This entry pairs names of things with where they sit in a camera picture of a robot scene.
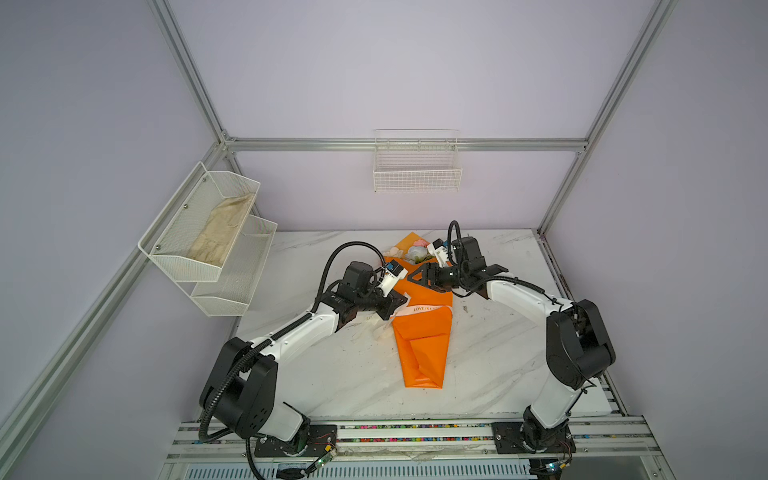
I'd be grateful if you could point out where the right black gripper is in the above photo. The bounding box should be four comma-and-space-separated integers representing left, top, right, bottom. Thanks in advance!
406, 264, 467, 290

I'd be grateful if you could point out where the white fake rose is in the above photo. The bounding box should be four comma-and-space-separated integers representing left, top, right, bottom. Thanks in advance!
405, 245, 431, 265

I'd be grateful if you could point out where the orange wrapping paper sheet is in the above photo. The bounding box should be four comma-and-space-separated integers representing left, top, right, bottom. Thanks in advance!
382, 231, 455, 390

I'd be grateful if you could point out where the cream fake rose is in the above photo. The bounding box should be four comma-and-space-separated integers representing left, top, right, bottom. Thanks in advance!
384, 246, 403, 258

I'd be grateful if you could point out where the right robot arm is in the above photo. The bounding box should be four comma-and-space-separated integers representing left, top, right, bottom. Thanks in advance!
407, 236, 616, 453

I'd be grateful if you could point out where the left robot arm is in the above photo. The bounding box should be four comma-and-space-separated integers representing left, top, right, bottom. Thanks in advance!
198, 261, 408, 450

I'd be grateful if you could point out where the lower white mesh shelf basket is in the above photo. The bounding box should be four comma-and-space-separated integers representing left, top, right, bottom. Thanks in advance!
191, 215, 277, 317

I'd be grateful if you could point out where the white mesh shelf basket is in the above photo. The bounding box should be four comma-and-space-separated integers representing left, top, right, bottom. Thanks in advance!
191, 215, 277, 317
138, 165, 260, 283

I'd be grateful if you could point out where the beige cloth in basket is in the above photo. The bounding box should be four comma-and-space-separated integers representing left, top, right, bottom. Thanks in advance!
187, 194, 255, 267

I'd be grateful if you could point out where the upper white mesh shelf basket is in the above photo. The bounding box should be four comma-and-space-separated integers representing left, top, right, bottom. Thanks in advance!
138, 165, 260, 283

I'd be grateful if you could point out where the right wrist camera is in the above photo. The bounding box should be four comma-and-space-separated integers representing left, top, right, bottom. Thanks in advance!
427, 239, 451, 268

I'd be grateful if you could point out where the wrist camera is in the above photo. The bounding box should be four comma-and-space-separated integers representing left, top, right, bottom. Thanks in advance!
427, 239, 451, 268
378, 260, 408, 297

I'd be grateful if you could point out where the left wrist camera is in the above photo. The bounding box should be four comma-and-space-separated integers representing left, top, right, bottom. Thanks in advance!
378, 260, 408, 297

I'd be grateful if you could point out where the black corrugated cable left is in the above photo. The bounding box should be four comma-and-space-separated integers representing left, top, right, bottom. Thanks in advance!
197, 241, 386, 480

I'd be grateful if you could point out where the white wire wall basket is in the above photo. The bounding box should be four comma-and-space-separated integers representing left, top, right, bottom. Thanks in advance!
373, 129, 463, 193

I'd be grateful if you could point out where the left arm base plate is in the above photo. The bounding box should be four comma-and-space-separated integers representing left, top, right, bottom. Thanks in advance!
251, 420, 338, 458

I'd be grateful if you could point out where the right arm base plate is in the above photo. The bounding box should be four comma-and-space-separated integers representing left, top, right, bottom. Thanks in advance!
491, 421, 576, 454

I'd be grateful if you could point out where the aluminium rail front frame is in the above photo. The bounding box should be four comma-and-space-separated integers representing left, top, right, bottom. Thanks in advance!
159, 415, 676, 479

